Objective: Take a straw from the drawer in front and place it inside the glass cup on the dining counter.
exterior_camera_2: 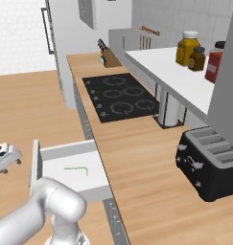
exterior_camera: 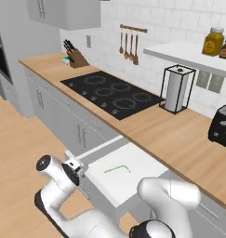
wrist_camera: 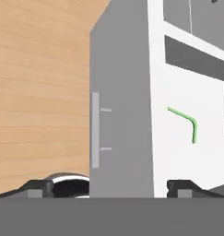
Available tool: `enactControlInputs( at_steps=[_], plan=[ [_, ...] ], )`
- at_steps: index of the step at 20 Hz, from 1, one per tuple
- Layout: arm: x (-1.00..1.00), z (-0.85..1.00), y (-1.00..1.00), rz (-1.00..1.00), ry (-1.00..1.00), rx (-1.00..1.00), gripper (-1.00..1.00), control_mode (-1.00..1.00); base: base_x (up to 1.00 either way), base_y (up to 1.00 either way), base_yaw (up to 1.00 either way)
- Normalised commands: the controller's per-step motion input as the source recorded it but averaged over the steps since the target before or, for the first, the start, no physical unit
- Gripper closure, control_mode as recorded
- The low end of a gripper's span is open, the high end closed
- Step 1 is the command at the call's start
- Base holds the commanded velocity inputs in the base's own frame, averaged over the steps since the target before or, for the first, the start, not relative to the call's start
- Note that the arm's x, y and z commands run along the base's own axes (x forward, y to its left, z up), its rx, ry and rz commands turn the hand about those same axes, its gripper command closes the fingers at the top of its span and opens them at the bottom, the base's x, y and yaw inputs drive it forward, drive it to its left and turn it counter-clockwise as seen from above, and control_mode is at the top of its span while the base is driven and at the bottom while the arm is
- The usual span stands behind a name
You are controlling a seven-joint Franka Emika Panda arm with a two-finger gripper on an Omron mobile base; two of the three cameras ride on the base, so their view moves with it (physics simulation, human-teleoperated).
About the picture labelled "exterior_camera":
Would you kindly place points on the black toaster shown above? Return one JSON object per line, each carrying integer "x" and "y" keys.
{"x": 221, "y": 127}

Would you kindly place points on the black hob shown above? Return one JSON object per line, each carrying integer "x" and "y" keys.
{"x": 111, "y": 93}

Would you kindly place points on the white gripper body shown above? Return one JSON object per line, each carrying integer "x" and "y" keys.
{"x": 81, "y": 172}

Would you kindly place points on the green straw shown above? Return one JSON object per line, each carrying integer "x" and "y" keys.
{"x": 117, "y": 168}

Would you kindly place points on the grey tall oven cabinet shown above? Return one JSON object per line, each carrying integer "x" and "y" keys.
{"x": 27, "y": 40}

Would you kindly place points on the white open drawer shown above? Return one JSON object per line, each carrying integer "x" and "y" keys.
{"x": 130, "y": 182}

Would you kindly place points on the yellow jar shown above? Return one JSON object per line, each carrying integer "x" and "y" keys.
{"x": 213, "y": 43}

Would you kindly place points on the white wall shelf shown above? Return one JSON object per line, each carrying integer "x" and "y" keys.
{"x": 185, "y": 55}

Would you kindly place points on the black built-in oven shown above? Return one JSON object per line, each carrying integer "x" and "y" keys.
{"x": 2, "y": 59}

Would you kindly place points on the wooden utensil rail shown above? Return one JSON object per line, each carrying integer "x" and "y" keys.
{"x": 134, "y": 29}

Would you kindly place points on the wooden knife block with knives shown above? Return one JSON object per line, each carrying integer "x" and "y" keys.
{"x": 77, "y": 59}

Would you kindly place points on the grey wall cupboard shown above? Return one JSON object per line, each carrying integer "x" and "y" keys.
{"x": 71, "y": 14}

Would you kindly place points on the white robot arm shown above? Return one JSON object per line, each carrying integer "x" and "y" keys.
{"x": 61, "y": 192}

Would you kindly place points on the wooden hanging spoon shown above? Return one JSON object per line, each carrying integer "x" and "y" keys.
{"x": 126, "y": 55}
{"x": 121, "y": 48}

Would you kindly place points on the wooden hanging spatula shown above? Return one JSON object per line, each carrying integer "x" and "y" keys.
{"x": 131, "y": 55}
{"x": 135, "y": 59}

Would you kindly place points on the grey wall socket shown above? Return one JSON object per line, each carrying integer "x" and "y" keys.
{"x": 89, "y": 42}

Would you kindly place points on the white paper towel roll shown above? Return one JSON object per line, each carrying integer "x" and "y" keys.
{"x": 176, "y": 93}

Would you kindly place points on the grey base cupboard run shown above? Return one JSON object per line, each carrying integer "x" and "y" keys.
{"x": 58, "y": 114}

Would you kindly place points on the teal small object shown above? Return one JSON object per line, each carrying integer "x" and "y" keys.
{"x": 65, "y": 60}

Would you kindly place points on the grey wall switch plate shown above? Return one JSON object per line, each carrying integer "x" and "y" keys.
{"x": 203, "y": 79}
{"x": 216, "y": 83}

